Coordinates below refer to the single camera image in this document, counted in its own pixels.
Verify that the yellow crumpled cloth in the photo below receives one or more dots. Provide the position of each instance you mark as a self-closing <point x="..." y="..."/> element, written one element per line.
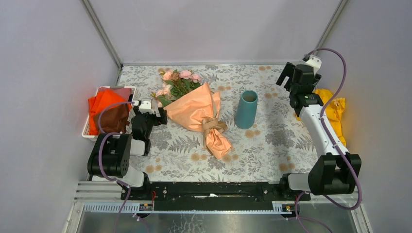
<point x="334" y="115"/>

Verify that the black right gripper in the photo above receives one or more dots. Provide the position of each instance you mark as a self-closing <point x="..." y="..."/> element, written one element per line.
<point x="287" y="71"/>

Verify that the pink cloth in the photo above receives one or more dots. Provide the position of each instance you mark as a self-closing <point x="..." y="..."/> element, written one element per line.
<point x="125" y="93"/>

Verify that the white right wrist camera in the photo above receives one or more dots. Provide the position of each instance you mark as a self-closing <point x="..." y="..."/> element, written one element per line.
<point x="313" y="61"/>

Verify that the brown paper ribbon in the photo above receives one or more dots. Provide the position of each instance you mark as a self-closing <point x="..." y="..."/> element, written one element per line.
<point x="213" y="128"/>

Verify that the floral patterned table mat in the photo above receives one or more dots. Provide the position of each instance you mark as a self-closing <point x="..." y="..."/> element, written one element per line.
<point x="276" y="144"/>

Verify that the brown cloth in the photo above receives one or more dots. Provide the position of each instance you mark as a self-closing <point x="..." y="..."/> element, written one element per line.
<point x="114" y="119"/>

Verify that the orange cloth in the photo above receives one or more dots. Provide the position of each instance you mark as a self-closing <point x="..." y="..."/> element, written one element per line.
<point x="104" y="101"/>

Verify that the teal cylindrical vase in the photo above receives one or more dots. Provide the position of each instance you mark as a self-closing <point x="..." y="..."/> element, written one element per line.
<point x="246" y="110"/>

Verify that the white plastic basket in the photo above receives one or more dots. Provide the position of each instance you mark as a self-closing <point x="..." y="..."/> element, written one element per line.
<point x="86" y="129"/>

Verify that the aluminium frame rail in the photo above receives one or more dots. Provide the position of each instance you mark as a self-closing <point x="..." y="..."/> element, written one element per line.
<point x="102" y="33"/>

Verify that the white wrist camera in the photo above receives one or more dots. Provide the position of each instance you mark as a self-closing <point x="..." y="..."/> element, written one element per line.
<point x="146" y="106"/>
<point x="313" y="61"/>

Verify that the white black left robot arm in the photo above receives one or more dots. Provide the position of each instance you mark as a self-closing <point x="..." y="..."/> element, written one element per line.
<point x="110" y="157"/>

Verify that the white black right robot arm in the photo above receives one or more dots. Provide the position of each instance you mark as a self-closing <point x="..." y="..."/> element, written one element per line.
<point x="336" y="169"/>

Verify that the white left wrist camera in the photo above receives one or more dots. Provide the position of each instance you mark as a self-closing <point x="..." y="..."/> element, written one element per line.
<point x="146" y="106"/>

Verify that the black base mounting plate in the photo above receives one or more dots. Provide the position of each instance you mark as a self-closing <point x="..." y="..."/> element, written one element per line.
<point x="208" y="196"/>

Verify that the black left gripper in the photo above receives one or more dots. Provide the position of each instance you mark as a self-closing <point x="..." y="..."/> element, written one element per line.
<point x="158" y="120"/>

